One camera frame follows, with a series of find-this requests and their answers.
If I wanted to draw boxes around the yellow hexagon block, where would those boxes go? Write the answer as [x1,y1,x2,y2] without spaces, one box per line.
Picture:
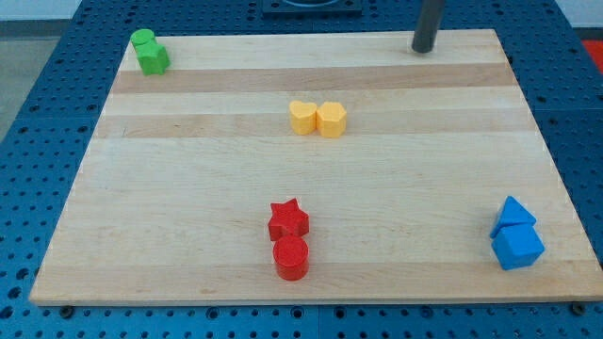
[317,102,347,138]

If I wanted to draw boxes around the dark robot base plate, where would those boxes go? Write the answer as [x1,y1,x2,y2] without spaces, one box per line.
[259,0,363,16]

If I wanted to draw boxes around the green cylinder block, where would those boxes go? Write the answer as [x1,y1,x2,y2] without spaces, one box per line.
[130,28,156,49]

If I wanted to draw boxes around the wooden board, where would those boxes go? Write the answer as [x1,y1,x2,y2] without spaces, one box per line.
[30,29,602,306]

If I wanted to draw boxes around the yellow heart block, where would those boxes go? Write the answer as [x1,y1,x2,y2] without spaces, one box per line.
[288,101,318,135]

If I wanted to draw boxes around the red star block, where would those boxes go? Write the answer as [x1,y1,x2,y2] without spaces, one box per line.
[268,199,310,241]

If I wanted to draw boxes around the blue triangle block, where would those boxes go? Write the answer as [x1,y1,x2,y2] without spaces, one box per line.
[489,196,537,239]

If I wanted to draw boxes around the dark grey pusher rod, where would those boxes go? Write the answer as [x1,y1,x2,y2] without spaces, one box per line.
[411,0,446,54]

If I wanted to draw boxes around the green star block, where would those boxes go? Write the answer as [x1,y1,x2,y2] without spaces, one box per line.
[135,41,171,75]

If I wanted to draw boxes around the red cylinder block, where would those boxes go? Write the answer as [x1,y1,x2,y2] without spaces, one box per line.
[272,235,309,281]

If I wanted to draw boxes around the blue cube block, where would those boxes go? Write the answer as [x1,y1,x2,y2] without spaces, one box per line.
[491,224,546,270]

